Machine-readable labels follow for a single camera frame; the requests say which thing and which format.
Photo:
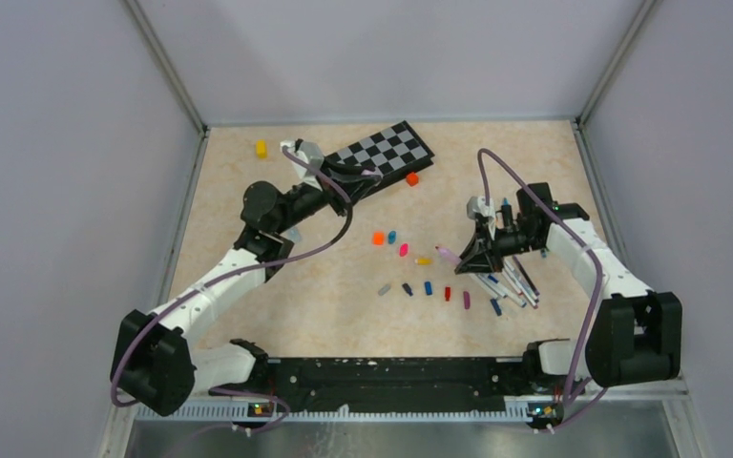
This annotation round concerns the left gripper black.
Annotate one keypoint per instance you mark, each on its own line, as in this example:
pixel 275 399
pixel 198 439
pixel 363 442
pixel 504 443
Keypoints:
pixel 356 180

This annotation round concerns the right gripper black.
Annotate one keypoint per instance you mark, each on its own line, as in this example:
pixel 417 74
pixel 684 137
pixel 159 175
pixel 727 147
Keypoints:
pixel 483 253

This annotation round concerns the white marker grey cap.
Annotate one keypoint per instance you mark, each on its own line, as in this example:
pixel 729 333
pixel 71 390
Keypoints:
pixel 488 286

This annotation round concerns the purple whiteboard marker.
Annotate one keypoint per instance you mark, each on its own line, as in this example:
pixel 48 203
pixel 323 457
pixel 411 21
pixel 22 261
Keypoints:
pixel 510 267

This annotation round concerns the pink eraser block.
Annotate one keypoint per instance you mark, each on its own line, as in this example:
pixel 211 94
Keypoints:
pixel 447 255

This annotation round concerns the white marker blue cap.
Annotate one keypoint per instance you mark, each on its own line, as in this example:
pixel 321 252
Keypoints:
pixel 510 295

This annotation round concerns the white marker with pink band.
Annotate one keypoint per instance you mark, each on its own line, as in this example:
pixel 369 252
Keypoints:
pixel 530 296

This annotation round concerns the purple gel pen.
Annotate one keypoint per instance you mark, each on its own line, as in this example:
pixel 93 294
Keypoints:
pixel 524 274

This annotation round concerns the black highlighter with blue cap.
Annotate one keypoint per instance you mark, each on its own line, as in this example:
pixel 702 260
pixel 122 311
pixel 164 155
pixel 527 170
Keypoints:
pixel 506 212

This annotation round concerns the dark blue marker cap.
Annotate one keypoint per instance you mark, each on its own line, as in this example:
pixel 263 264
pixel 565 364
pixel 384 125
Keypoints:
pixel 407 289

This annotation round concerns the light blue eraser block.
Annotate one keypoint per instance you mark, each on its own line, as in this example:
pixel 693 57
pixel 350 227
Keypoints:
pixel 294 235

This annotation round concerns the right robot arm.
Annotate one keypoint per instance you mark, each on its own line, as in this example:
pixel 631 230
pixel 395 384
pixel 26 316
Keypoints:
pixel 634 336

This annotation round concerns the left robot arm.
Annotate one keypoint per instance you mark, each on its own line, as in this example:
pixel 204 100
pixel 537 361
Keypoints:
pixel 156 363

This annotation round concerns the black and grey chessboard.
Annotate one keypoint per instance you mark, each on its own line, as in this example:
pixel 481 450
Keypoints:
pixel 392 153

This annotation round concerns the yellow block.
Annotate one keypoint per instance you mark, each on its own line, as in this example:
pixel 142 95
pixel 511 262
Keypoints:
pixel 261 149

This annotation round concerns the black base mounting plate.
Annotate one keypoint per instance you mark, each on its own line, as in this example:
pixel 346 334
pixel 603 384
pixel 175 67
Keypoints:
pixel 398 385

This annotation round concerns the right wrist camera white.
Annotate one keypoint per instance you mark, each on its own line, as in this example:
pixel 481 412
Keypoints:
pixel 481 210

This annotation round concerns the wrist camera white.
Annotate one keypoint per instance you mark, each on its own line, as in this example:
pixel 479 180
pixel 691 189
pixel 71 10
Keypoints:
pixel 481 210
pixel 304 155

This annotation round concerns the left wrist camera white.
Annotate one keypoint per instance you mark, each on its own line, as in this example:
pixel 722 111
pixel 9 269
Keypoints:
pixel 304 155

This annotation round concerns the aluminium frame rail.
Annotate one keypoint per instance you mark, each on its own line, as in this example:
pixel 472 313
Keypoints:
pixel 649 420

